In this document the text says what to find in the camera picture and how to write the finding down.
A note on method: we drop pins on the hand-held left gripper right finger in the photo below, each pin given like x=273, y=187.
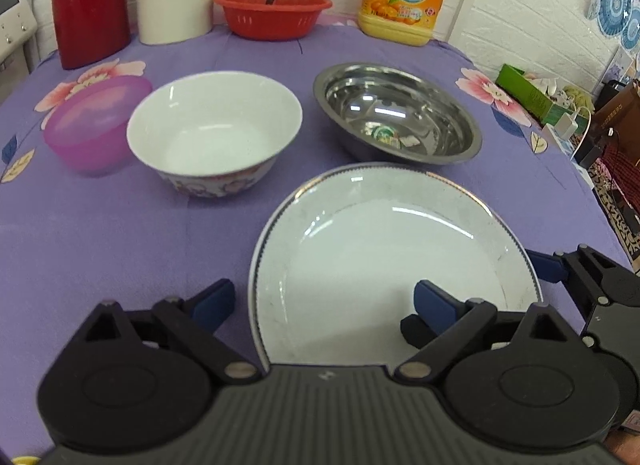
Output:
x=436, y=304

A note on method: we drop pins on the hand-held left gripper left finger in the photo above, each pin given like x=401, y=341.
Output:
x=215, y=302

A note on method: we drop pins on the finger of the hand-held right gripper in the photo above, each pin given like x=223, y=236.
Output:
x=547, y=266

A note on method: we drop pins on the white plate with blue rim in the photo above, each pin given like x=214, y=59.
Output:
x=375, y=255

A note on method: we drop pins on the purple floral tablecloth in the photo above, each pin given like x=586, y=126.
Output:
x=150, y=245

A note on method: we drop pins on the plaid cloth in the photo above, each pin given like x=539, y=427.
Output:
x=617, y=195

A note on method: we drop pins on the white power strip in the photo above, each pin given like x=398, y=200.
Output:
x=567, y=150

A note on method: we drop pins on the black power adapter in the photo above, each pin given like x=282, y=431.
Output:
x=590, y=155

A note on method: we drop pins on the white charger plug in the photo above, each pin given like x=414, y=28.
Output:
x=566, y=126

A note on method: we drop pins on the white floral ceramic bowl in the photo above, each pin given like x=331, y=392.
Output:
x=215, y=135

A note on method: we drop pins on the brown cardboard box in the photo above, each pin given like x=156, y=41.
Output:
x=617, y=112

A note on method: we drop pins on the green cardboard box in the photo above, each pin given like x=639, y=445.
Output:
x=520, y=90

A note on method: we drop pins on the stainless steel bowl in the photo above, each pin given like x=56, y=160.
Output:
x=400, y=110

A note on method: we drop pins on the purple plastic bowl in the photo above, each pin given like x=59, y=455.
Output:
x=85, y=135

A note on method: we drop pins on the red plastic basin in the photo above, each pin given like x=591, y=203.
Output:
x=270, y=22

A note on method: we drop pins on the red thermos jug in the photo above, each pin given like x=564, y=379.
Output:
x=90, y=10

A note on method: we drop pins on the white appliance with screen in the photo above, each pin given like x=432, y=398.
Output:
x=12, y=5

